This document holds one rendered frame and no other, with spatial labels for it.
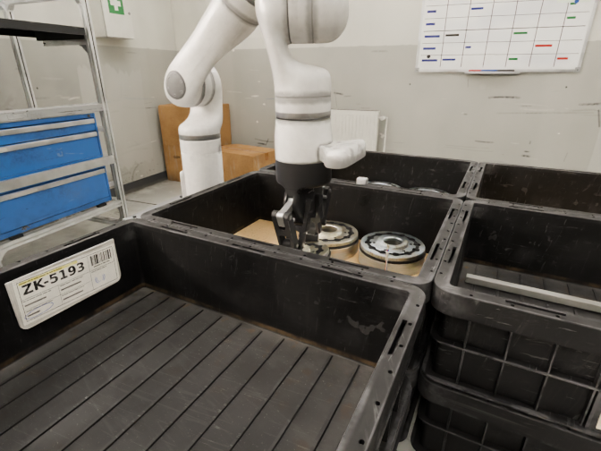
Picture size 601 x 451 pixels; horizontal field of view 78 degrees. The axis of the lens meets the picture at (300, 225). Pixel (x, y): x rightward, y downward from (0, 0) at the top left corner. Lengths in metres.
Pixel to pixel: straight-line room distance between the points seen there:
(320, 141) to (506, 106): 3.23
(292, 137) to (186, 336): 0.27
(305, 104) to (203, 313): 0.29
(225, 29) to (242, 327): 0.54
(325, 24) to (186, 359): 0.39
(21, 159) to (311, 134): 2.10
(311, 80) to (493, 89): 3.22
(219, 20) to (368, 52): 2.99
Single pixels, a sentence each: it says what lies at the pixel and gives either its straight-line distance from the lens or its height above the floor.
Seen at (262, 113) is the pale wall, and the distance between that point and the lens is 4.10.
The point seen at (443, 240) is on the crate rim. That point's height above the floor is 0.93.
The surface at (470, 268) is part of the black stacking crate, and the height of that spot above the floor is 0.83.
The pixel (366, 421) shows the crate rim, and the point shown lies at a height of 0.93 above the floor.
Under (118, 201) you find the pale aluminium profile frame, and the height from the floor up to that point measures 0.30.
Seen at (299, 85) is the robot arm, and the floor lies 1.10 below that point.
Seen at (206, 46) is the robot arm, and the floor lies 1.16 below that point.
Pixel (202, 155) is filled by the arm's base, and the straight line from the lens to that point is 0.87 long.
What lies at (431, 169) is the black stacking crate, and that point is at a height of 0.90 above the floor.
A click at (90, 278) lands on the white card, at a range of 0.53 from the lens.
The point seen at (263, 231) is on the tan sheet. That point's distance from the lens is 0.73.
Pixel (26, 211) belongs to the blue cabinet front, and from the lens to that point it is 2.47.
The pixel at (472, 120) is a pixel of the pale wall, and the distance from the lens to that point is 3.64.
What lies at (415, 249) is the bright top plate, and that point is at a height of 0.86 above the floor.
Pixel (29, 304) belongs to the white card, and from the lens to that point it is 0.50.
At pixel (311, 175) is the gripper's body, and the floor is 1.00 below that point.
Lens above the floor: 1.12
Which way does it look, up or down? 22 degrees down
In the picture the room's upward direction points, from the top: straight up
